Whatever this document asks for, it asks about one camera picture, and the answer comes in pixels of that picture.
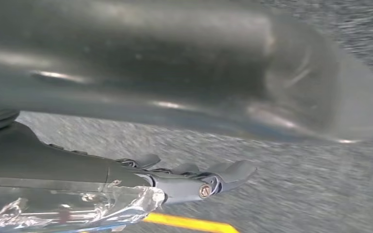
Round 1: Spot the grey robot right thigh shell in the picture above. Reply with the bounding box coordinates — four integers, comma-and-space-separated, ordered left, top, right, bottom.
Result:
0, 0, 373, 143

